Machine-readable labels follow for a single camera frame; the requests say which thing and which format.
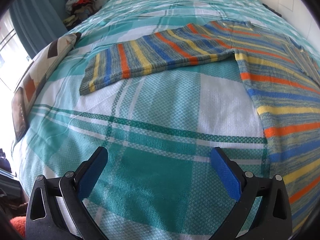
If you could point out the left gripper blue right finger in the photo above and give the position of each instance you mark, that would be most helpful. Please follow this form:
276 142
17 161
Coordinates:
273 217

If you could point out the blue-grey curtain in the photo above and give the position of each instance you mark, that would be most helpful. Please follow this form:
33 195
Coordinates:
38 22

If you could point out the teal white plaid bedspread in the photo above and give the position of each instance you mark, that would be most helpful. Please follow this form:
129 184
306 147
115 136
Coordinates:
159 129

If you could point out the orange fleece garment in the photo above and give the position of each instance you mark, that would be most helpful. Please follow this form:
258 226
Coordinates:
19 224

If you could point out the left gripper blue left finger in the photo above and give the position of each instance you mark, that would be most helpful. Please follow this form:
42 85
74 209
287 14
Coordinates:
44 218

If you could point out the patterned beige brown pillow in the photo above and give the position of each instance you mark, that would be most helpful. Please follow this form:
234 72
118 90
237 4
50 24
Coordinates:
34 79

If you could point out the dark bedside table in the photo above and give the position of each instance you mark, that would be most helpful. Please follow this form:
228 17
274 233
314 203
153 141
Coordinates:
272 10

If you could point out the pile of colourful clothes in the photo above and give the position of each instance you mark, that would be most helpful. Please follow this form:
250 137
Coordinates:
78 11

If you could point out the multicolour striped knit shirt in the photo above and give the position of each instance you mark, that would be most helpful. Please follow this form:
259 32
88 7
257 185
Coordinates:
280 76

